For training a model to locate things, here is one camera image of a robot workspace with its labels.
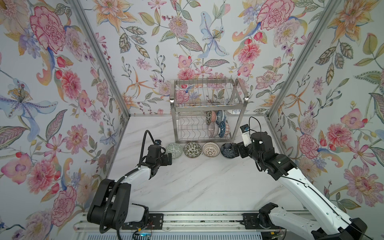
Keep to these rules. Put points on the steel two-tier dish rack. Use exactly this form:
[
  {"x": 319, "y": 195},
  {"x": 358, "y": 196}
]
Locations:
[{"x": 191, "y": 99}]

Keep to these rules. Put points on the blue white floral bowl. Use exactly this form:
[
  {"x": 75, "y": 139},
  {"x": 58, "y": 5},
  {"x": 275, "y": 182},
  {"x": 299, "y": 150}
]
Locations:
[{"x": 221, "y": 116}]

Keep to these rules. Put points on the brown white sunburst bowl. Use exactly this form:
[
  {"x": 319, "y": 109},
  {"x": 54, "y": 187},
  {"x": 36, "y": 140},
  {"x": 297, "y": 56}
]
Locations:
[{"x": 211, "y": 150}]

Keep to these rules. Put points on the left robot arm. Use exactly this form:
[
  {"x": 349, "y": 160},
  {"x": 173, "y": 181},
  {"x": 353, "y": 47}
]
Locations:
[{"x": 112, "y": 207}]

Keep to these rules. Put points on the dark blue petal bowl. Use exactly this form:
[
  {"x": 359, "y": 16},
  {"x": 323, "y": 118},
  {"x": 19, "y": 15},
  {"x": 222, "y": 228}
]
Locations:
[{"x": 229, "y": 151}]

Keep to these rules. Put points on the purple striped bowl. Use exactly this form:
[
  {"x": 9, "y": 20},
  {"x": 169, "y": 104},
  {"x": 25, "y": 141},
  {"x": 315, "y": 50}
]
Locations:
[{"x": 213, "y": 130}]

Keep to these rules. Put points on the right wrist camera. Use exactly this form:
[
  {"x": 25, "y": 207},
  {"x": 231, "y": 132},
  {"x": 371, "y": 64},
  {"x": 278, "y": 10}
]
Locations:
[{"x": 246, "y": 134}]

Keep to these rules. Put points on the left aluminium frame post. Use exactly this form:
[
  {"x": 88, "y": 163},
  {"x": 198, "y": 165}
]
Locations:
[{"x": 94, "y": 44}]

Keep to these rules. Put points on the grey green pattern bowl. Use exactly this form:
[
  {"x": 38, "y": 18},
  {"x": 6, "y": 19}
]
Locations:
[{"x": 175, "y": 149}]

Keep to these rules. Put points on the aluminium frame post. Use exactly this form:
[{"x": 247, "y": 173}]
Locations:
[
  {"x": 94, "y": 44},
  {"x": 320, "y": 26}
]

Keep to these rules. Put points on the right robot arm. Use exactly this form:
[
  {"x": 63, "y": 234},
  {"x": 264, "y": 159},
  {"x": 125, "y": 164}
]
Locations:
[{"x": 330, "y": 222}]

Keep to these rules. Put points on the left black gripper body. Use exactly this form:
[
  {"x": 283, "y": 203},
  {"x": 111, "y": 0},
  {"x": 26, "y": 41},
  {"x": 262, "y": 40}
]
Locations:
[{"x": 162, "y": 160}]

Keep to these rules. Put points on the blue triangle pattern bowl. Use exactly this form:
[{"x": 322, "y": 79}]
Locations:
[{"x": 224, "y": 129}]

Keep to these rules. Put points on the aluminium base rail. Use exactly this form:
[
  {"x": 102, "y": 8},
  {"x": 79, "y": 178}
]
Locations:
[{"x": 232, "y": 221}]

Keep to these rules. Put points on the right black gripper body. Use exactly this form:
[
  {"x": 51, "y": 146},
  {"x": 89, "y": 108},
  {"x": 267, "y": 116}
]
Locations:
[{"x": 243, "y": 152}]

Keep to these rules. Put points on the green leaf pattern bowl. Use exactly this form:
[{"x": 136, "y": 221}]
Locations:
[{"x": 211, "y": 117}]

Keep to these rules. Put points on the right aluminium frame post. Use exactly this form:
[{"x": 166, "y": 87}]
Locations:
[{"x": 320, "y": 26}]

